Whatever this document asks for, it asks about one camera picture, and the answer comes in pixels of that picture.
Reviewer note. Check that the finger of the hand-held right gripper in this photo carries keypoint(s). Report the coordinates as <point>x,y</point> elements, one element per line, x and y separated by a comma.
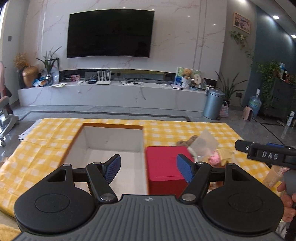
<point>275,144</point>
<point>256,154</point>

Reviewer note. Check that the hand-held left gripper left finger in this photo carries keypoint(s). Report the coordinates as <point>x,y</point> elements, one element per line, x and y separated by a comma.
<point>112,169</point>

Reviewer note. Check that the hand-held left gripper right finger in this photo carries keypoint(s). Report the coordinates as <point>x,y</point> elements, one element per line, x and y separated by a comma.
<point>185,166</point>

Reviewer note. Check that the beige drink cup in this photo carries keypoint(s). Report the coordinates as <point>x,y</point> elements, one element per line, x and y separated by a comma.
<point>274,177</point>

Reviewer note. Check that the brown plush toy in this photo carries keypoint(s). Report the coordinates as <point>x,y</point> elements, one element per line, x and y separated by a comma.
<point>185,141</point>

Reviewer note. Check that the clear plastic bag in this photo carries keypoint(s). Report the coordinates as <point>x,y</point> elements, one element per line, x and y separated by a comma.
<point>203,143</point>

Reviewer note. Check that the orange cardboard box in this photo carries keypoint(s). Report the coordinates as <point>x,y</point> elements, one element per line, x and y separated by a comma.
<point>111,139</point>

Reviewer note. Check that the pink white knitted hat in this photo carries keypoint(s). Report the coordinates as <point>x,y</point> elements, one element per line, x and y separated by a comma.
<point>216,158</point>

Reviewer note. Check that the person's right hand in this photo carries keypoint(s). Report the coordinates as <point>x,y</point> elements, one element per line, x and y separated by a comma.
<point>288,210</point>

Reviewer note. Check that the red box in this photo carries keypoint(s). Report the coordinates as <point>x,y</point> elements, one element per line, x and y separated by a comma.
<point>161,162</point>

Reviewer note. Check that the white carton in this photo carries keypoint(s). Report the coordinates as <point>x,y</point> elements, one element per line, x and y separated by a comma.
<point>291,118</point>

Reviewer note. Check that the pink space heater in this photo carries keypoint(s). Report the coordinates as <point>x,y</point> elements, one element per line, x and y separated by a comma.
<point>247,113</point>

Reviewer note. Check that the blue water jug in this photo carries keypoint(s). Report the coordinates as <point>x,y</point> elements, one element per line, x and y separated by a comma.
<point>255,104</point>

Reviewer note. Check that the dark grey cabinet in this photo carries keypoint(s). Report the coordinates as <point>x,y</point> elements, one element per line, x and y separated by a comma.
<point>281,99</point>

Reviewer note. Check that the pink woven bag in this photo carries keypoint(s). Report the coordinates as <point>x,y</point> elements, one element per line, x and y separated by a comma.
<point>223,111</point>

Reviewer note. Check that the grey blue trash can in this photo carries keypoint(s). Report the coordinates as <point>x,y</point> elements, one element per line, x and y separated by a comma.
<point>213,105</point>

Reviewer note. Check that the snake plant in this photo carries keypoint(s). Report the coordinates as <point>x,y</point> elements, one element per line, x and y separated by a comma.
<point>230,89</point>

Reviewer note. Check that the bushy potted plant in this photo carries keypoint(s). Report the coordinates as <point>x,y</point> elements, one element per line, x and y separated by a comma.
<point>269,74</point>

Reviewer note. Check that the white bottle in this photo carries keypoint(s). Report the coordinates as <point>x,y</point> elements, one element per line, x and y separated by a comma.
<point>281,70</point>

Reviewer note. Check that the yellow checkered blanket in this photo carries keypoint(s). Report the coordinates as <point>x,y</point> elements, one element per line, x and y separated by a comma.
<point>46,134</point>

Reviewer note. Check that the white marble TV bench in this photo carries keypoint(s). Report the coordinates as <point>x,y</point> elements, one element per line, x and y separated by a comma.
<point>115,92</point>

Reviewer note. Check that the flat white device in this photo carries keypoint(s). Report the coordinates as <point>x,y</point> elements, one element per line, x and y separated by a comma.
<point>177,86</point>

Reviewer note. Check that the white wrapped pot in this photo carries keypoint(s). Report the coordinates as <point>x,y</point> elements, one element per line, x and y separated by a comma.
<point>186,83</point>

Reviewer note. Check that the decorative round plate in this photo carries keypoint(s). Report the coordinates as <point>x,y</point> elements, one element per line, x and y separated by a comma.
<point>203,83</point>

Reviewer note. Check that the white router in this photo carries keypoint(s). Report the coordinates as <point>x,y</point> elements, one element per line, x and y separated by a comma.
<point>103,81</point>

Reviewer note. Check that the round paddle fan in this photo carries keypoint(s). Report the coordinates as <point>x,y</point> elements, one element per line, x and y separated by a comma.
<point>196,78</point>

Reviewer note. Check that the small black box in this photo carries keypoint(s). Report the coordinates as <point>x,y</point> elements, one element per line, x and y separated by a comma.
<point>92,81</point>

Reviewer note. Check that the blue green picture board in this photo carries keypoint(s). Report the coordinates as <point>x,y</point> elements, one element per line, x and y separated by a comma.
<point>179,76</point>

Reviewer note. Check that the brown teddy bear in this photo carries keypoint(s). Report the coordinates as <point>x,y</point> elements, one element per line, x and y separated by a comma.
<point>186,73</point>

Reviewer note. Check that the loose papers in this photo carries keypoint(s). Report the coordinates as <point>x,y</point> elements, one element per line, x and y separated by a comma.
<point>58,85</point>

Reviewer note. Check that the white snack bag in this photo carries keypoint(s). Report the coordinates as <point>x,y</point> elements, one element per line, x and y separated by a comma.
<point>55,74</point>

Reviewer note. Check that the hanging vine plant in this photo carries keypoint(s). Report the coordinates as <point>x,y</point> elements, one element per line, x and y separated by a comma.
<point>239,37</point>

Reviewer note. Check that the blue orange packages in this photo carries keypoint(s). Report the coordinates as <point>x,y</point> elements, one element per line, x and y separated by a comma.
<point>39,81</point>

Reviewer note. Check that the grey pink chair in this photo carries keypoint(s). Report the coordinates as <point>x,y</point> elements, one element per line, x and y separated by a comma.
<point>7,120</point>

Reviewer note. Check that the gold acorn vase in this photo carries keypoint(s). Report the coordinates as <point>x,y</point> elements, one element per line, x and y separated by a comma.
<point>30,76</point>

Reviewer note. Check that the green plant in glass vase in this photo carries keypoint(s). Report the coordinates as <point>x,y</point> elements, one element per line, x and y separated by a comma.
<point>49,62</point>

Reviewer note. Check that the dried flowers in dark vase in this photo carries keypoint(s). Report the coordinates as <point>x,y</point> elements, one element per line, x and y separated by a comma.
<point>21,61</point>

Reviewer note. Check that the pink photo frame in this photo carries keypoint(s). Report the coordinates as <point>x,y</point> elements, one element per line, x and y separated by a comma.
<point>75,77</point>

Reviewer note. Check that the framed wall picture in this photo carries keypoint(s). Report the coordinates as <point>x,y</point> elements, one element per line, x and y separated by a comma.
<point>241,22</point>

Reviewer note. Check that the black wall television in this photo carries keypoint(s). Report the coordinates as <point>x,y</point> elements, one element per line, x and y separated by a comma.
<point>108,34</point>

